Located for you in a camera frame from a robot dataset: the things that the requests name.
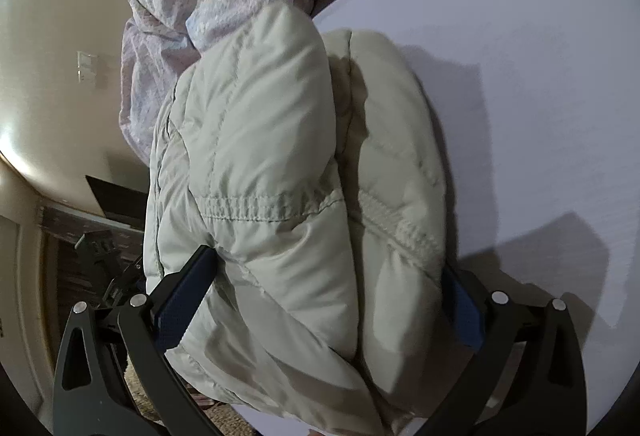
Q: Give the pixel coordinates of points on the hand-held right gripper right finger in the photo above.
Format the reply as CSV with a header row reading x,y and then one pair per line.
x,y
465,311

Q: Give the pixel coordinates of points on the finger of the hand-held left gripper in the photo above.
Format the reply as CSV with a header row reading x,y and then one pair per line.
x,y
95,248

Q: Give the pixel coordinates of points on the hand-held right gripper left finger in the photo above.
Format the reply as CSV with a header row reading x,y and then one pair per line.
x,y
175,301

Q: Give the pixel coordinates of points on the pale grey puffer jacket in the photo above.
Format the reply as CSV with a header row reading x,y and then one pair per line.
x,y
280,196

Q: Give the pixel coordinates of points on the dark flat panel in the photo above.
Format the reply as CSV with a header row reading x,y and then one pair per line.
x,y
117,201

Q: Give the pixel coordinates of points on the beige rug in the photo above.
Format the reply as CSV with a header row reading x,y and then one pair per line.
x,y
145,396

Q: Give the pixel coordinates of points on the white wall switch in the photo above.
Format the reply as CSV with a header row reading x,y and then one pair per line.
x,y
88,65

